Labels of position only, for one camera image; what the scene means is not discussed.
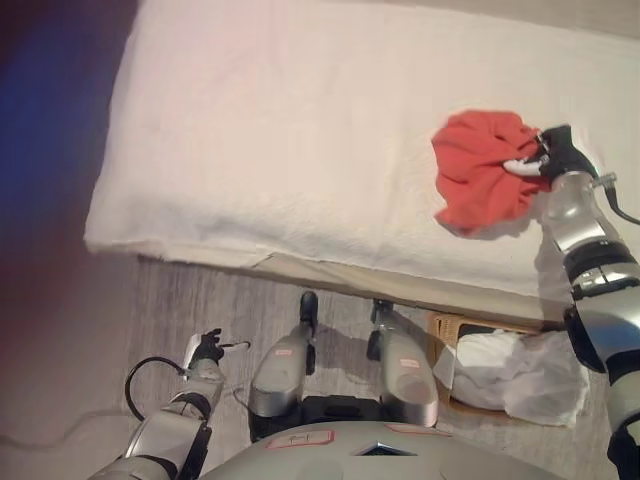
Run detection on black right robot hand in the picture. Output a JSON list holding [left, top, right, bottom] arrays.
[[502, 124, 600, 194]]

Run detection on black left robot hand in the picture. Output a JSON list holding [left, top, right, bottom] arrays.
[[187, 327, 251, 374]]

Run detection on red cloth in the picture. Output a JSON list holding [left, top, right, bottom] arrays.
[[430, 109, 554, 237]]

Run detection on low bed with beige base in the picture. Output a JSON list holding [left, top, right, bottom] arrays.
[[135, 251, 569, 325]]

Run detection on woven wicker basket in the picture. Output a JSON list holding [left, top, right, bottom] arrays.
[[427, 310, 572, 430]]

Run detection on white bed mattress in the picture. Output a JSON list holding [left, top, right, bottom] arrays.
[[83, 0, 640, 322]]

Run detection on silver robot body legs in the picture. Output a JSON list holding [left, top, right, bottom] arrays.
[[74, 253, 616, 480]]

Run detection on silver left robot leg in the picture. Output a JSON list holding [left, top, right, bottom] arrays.
[[247, 318, 319, 419]]

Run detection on silver robot leg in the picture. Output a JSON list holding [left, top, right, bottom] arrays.
[[366, 317, 442, 430], [247, 318, 319, 419]]

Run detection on black left robot foot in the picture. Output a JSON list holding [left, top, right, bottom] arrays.
[[298, 290, 320, 327]]

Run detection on black robot foot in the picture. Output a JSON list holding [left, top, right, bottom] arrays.
[[298, 290, 320, 327], [370, 298, 397, 327]]

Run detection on black right robot foot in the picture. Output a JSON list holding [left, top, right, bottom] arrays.
[[370, 298, 397, 327]]

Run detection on silver right robot leg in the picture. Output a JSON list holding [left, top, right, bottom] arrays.
[[366, 317, 442, 430]]

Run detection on silver robot torso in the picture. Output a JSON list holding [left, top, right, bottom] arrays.
[[198, 393, 617, 480]]

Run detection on crumpled white cloth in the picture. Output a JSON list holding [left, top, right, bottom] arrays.
[[432, 329, 592, 427]]

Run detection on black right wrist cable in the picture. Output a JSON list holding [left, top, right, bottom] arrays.
[[591, 171, 640, 225]]

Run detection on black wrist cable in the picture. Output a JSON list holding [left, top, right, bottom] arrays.
[[591, 171, 640, 225], [124, 355, 192, 422]]

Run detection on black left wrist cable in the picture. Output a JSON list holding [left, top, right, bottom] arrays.
[[124, 355, 192, 422]]

